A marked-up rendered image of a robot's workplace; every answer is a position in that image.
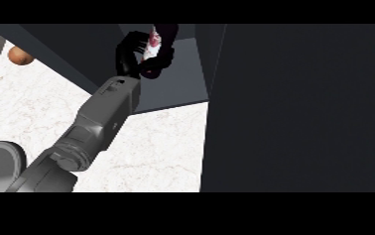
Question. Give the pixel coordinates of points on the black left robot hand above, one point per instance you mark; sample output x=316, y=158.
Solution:
x=125, y=58

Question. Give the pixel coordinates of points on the dark wine bottle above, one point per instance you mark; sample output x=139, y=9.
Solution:
x=152, y=44

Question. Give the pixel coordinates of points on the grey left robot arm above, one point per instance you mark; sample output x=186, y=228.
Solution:
x=103, y=113

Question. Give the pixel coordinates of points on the dark grey cabinet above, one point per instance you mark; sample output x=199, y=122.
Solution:
x=63, y=49

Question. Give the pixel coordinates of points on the dark grey cabinet door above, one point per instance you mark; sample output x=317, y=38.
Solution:
x=292, y=113

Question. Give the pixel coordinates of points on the brown round potato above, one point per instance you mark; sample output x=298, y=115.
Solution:
x=21, y=56

